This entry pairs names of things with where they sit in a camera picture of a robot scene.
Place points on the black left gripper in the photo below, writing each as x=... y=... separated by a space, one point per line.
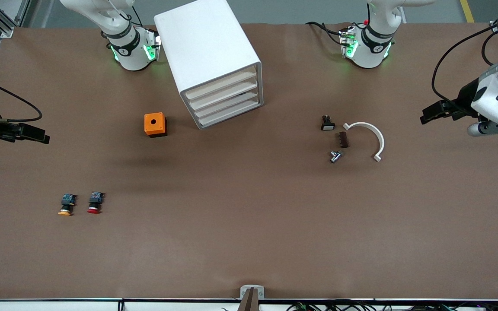
x=464 y=100

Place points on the red push button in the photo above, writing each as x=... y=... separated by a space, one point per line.
x=95 y=203

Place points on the white cabinet drawer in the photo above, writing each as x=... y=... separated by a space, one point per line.
x=225 y=91

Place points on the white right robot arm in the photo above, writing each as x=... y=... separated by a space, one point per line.
x=130 y=52

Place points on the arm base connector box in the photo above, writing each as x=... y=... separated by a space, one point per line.
x=151 y=49
x=348 y=43

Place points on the yellow push button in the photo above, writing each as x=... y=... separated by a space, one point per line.
x=67 y=203

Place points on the black square push button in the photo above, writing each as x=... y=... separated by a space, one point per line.
x=327 y=125

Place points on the white drawer cabinet housing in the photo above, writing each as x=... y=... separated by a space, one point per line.
x=205 y=43

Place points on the brown terminal block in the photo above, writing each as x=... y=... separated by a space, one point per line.
x=343 y=140

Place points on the orange box with hole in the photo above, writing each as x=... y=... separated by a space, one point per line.
x=154 y=123

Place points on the brown table cover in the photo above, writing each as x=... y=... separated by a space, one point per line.
x=231 y=216

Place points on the white curved bracket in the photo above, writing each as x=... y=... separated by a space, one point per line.
x=378 y=138

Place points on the silver metal switch part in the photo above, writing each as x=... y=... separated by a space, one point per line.
x=336 y=156

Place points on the white table edge rail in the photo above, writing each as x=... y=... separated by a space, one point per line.
x=59 y=306

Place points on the grey metal edge bracket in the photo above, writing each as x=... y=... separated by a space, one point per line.
x=252 y=288

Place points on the brown vertical post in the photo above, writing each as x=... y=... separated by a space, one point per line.
x=249 y=302

